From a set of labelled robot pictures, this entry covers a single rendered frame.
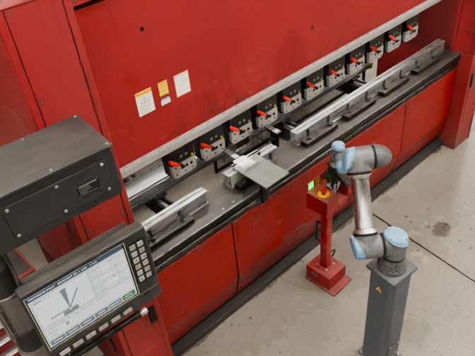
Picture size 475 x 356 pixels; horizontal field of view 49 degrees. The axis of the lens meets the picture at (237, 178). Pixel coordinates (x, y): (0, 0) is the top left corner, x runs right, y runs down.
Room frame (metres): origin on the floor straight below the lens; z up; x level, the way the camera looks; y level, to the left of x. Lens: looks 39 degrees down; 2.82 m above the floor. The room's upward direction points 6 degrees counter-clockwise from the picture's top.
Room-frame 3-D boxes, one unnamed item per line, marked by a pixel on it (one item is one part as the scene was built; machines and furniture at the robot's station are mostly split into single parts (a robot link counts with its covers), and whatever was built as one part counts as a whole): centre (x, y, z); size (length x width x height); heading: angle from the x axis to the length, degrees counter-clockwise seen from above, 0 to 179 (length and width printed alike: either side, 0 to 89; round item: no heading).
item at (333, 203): (2.35, -0.52, 0.75); 0.20 x 0.16 x 0.18; 130
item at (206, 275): (2.81, -0.58, 0.42); 3.00 x 0.21 x 0.83; 128
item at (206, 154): (2.30, 0.13, 1.26); 0.15 x 0.09 x 0.17; 128
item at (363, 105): (3.02, -0.87, 0.89); 0.30 x 0.05 x 0.03; 128
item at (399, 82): (3.27, -1.18, 0.89); 0.30 x 0.05 x 0.03; 128
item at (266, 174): (2.33, -0.14, 1.00); 0.26 x 0.18 x 0.01; 38
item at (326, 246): (2.35, -0.52, 0.39); 0.05 x 0.05 x 0.54; 40
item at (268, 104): (2.55, -0.18, 1.26); 0.15 x 0.09 x 0.17; 128
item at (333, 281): (2.33, -0.54, 0.06); 0.25 x 0.20 x 0.12; 40
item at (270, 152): (2.48, -0.09, 0.92); 0.39 x 0.06 x 0.10; 128
